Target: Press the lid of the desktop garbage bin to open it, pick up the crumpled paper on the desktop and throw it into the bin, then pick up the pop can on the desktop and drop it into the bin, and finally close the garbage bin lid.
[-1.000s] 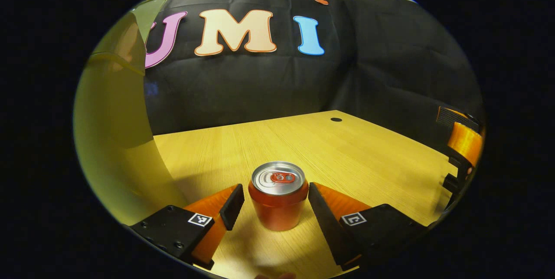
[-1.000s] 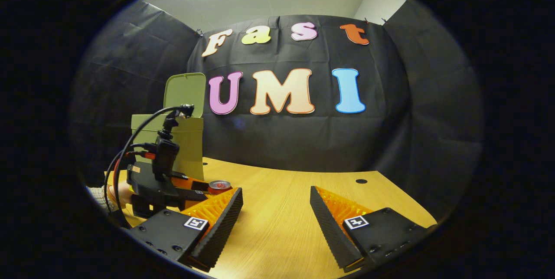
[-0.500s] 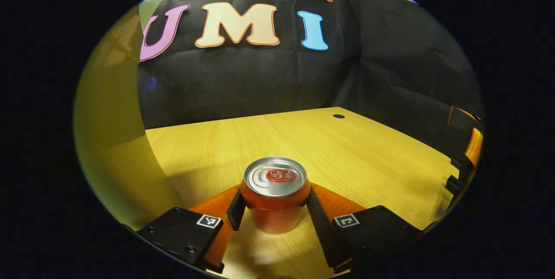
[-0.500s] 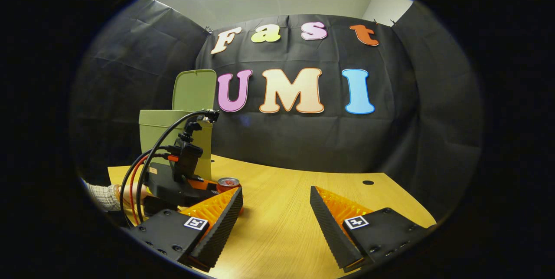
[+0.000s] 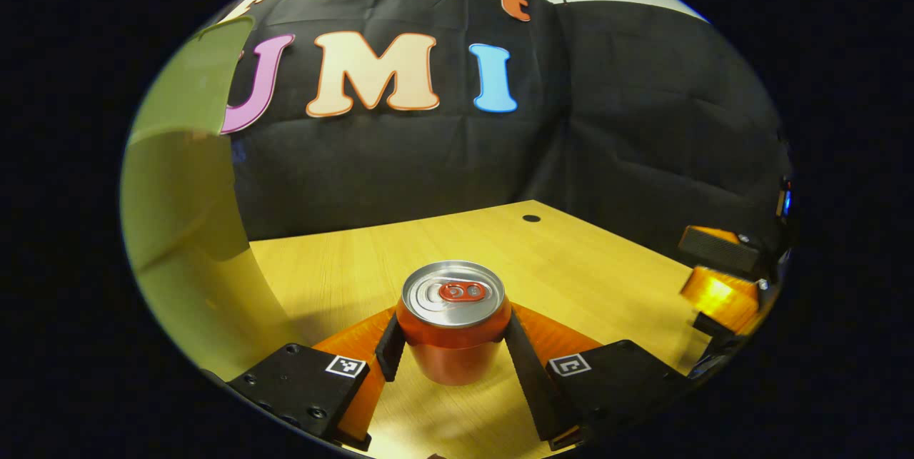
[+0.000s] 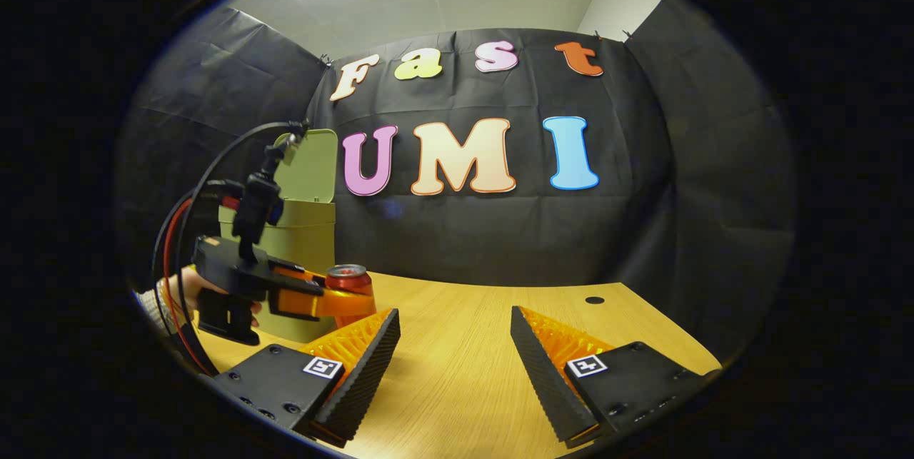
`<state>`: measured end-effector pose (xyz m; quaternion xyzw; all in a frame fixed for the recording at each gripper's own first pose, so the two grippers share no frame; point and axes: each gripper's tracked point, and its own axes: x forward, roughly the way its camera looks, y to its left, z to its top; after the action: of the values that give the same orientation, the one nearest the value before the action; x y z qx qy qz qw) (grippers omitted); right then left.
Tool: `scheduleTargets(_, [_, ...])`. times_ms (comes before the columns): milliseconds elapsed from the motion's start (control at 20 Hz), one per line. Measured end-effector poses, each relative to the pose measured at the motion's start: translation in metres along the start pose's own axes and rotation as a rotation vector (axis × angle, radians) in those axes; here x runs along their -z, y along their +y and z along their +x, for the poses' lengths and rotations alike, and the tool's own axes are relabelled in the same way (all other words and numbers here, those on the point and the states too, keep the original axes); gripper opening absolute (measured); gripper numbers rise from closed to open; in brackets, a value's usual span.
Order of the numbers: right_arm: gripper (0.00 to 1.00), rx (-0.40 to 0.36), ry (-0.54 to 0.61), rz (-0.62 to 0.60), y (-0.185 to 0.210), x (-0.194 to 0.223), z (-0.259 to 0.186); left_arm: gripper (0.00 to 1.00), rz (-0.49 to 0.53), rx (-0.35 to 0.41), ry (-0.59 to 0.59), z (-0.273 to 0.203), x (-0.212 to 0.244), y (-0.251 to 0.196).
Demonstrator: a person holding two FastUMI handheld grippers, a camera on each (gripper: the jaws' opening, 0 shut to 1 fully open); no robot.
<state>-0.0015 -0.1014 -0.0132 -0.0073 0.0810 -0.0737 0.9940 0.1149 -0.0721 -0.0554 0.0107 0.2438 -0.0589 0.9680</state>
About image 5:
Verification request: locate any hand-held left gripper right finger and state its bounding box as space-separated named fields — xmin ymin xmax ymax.
xmin=503 ymin=302 xmax=693 ymax=452

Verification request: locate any green desktop garbage bin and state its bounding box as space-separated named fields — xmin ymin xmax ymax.
xmin=120 ymin=15 xmax=315 ymax=381

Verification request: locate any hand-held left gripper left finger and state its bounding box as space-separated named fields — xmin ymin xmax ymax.
xmin=226 ymin=306 xmax=409 ymax=453

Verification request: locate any red pop can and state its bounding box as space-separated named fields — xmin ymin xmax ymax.
xmin=396 ymin=260 xmax=513 ymax=386

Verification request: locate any black backdrop cloth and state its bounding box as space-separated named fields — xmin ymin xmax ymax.
xmin=207 ymin=0 xmax=793 ymax=267

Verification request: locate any wooden desktop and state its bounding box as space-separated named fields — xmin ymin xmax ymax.
xmin=246 ymin=200 xmax=715 ymax=459

